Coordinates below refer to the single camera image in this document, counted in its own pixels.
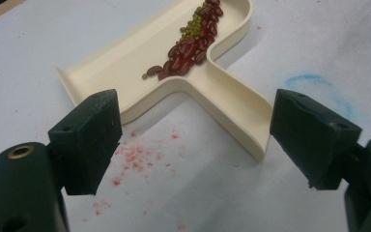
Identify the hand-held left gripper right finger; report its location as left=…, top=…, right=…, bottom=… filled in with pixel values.
left=269, top=88, right=363, bottom=191

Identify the cream plastic dustpan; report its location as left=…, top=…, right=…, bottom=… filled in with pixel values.
left=55, top=0, right=274, bottom=162

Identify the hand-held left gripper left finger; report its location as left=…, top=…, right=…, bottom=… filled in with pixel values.
left=47, top=89, right=124, bottom=196

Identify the pile of red and green beans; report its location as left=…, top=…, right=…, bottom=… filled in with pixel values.
left=141, top=0, right=225, bottom=82

